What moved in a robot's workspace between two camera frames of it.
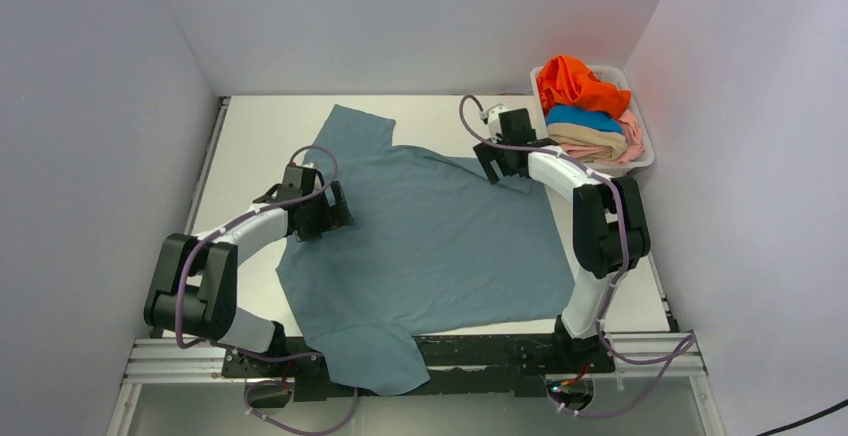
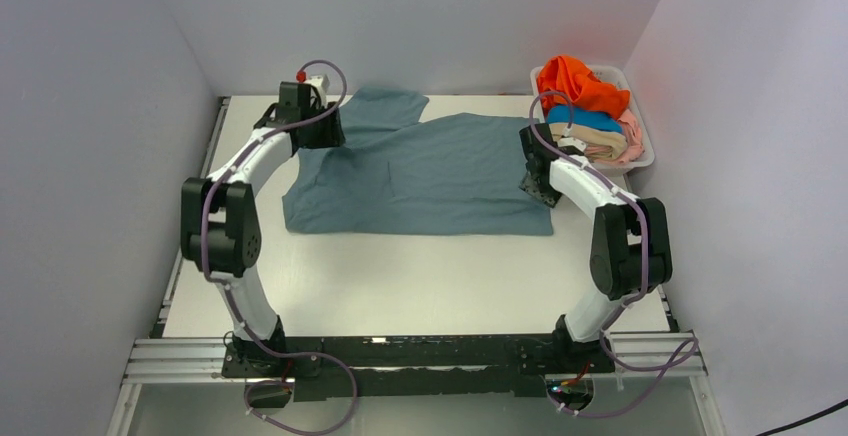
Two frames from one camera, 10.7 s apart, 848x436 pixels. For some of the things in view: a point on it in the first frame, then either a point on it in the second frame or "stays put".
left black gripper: [333, 216] → [334, 136]
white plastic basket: [613, 77] stays put
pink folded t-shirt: [629, 151] stays put
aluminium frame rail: [674, 356] stays put
